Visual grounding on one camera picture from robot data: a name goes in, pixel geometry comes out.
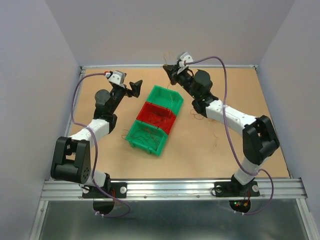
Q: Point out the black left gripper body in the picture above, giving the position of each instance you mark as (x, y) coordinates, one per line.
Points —
(117, 95)

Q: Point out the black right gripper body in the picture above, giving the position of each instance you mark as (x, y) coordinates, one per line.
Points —
(184, 78)

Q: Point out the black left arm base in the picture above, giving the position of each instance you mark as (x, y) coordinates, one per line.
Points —
(117, 190)

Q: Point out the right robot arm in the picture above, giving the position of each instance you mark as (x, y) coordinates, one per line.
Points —
(259, 138)

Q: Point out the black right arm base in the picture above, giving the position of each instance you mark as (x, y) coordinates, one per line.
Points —
(233, 189)

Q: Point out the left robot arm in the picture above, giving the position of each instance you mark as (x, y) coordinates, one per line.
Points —
(75, 157)

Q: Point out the far green plastic bin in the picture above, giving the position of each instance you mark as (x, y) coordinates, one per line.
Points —
(166, 98)

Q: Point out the green plastic bin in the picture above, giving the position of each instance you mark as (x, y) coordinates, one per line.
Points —
(146, 137)
(166, 98)

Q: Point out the red plastic bin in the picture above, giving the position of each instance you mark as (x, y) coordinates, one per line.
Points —
(157, 116)

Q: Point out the near green plastic bin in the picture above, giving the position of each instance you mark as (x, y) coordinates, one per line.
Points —
(146, 137)

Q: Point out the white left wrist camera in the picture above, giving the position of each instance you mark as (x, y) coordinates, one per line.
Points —
(116, 77)

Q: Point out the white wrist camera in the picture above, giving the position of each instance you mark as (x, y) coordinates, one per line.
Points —
(116, 77)
(183, 61)

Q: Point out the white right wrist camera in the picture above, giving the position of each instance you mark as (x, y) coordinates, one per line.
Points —
(183, 61)

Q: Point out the aluminium mounting rail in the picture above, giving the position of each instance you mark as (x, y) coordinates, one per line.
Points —
(169, 190)

